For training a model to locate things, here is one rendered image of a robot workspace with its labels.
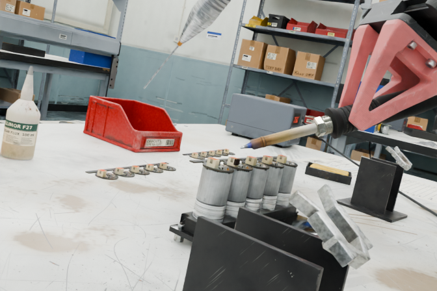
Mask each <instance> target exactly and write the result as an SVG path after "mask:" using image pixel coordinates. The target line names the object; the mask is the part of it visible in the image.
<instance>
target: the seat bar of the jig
mask: <svg viewBox="0 0 437 291"><path fill-rule="evenodd" d="M296 211H297V208H296V207H294V206H293V205H292V204H290V203H289V205H288V207H278V206H275V208H274V210H263V209H260V210H259V213H260V214H263V215H266V216H268V217H270V218H274V219H275V220H280V219H283V218H287V217H290V216H294V215H295V214H296ZM192 214H193V211H192V212H185V213H182V214H181V219H180V222H183V223H184V224H185V225H184V229H183V230H185V231H187V232H190V233H192V234H194V231H195V228H196V222H197V219H196V218H195V217H193V216H192ZM236 220H237V218H227V217H224V219H223V222H222V223H221V224H223V225H225V226H227V227H230V228H232V229H235V223H236Z"/></svg>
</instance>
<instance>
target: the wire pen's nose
mask: <svg viewBox="0 0 437 291"><path fill-rule="evenodd" d="M209 26H210V25H208V24H206V23H205V22H203V21H202V20H201V19H200V18H198V17H197V16H196V14H195V13H194V12H193V11H192V9H191V11H190V14H189V17H188V18H187V21H186V24H185V26H184V28H183V31H182V33H181V36H180V38H179V40H180V42H181V43H183V44H184V43H185V42H187V41H189V40H190V39H191V38H193V37H195V36H196V35H197V34H199V33H200V32H202V31H203V30H205V29H206V28H208V27H209Z"/></svg>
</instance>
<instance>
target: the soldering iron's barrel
mask: <svg viewBox="0 0 437 291"><path fill-rule="evenodd" d="M333 131H334V126H333V123H332V120H331V118H330V116H329V115H326V116H321V117H320V116H319V117H317V118H314V119H313V121H312V123H311V124H308V125H304V126H301V127H296V128H294V129H289V130H286V131H282V132H278V133H274V134H270V135H267V136H261V137H259V138H255V139H252V140H251V141H250V142H251V144H252V149H259V148H262V147H266V146H271V145H273V144H278V143H281V142H285V141H288V140H292V139H296V138H300V137H303V136H307V135H310V134H314V133H315V134H316V135H317V136H318V137H320V136H324V135H326V134H330V133H333Z"/></svg>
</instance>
